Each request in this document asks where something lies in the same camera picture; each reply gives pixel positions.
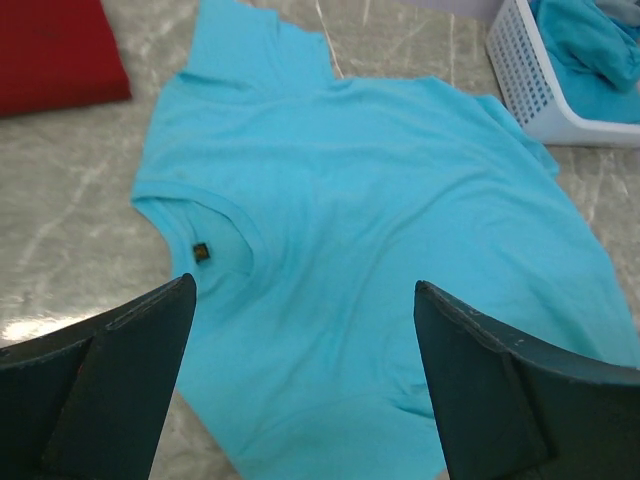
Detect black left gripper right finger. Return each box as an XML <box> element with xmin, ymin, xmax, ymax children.
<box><xmin>414</xmin><ymin>281</ymin><xmax>639</xmax><ymax>479</ymax></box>

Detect folded red t-shirt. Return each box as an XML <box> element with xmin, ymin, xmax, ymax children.
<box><xmin>1</xmin><ymin>0</ymin><xmax>131</xmax><ymax>117</ymax></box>

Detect blue t-shirt in basket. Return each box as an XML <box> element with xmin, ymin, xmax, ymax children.
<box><xmin>531</xmin><ymin>0</ymin><xmax>639</xmax><ymax>124</ymax></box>

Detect white plastic laundry basket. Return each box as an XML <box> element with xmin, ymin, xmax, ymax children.
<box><xmin>486</xmin><ymin>1</ymin><xmax>639</xmax><ymax>148</ymax></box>

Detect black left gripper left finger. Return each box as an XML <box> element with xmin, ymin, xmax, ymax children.
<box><xmin>1</xmin><ymin>274</ymin><xmax>196</xmax><ymax>479</ymax></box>

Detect light blue t-shirt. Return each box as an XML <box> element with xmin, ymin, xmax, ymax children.
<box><xmin>132</xmin><ymin>1</ymin><xmax>639</xmax><ymax>479</ymax></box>

